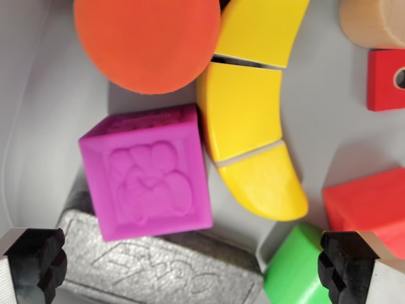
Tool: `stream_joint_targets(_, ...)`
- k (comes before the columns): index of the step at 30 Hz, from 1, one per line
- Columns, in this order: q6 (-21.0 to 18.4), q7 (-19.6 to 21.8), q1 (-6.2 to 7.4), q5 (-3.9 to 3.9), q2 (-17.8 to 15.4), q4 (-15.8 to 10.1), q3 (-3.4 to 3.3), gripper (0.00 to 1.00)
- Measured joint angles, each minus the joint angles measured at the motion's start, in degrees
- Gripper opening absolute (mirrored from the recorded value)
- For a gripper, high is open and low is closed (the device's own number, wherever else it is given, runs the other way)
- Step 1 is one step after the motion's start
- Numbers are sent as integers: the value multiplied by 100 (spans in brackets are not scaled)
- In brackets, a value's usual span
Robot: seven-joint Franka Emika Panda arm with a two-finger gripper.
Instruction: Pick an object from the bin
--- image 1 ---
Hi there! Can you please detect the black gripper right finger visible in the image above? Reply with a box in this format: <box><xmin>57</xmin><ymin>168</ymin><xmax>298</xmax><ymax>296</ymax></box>
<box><xmin>317</xmin><ymin>230</ymin><xmax>405</xmax><ymax>304</ymax></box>

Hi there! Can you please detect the grey plastic bin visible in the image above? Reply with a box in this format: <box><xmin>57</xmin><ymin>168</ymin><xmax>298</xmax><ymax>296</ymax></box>
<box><xmin>0</xmin><ymin>0</ymin><xmax>405</xmax><ymax>304</ymax></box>

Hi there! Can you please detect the natural wooden cylinder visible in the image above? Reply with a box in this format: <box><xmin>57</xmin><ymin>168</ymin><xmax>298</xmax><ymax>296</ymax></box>
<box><xmin>339</xmin><ymin>0</ymin><xmax>405</xmax><ymax>50</ymax></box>

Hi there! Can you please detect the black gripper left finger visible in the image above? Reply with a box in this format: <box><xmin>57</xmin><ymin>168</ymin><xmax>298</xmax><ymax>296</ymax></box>
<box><xmin>0</xmin><ymin>227</ymin><xmax>68</xmax><ymax>304</ymax></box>

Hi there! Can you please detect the grey Expo foam eraser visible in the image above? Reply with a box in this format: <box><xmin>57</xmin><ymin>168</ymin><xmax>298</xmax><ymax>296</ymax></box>
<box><xmin>56</xmin><ymin>189</ymin><xmax>265</xmax><ymax>304</ymax></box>

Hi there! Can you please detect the green wooden cylinder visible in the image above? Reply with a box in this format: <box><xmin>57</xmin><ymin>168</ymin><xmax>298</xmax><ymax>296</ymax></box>
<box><xmin>263</xmin><ymin>222</ymin><xmax>333</xmax><ymax>304</ymax></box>

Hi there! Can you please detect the magenta embossed soft cube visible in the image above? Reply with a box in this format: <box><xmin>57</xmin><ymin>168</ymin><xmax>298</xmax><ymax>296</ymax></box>
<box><xmin>78</xmin><ymin>104</ymin><xmax>214</xmax><ymax>243</ymax></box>

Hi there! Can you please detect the yellow banana tip piece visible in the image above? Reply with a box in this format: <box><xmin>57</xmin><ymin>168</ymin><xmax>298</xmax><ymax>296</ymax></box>
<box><xmin>217</xmin><ymin>141</ymin><xmax>309</xmax><ymax>222</ymax></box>

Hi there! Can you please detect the red embossed soft cube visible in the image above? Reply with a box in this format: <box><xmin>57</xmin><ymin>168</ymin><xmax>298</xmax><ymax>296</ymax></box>
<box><xmin>321</xmin><ymin>167</ymin><xmax>405</xmax><ymax>261</ymax></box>

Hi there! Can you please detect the orange foam ball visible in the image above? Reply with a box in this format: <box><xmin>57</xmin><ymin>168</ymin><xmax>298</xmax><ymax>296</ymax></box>
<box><xmin>73</xmin><ymin>0</ymin><xmax>221</xmax><ymax>96</ymax></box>

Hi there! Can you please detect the yellow banana middle piece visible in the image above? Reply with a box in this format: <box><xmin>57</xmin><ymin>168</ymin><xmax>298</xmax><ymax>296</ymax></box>
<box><xmin>196</xmin><ymin>61</ymin><xmax>283</xmax><ymax>163</ymax></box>

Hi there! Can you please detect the flat red block with hole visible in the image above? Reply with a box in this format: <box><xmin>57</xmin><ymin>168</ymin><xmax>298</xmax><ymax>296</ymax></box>
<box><xmin>366</xmin><ymin>47</ymin><xmax>405</xmax><ymax>113</ymax></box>

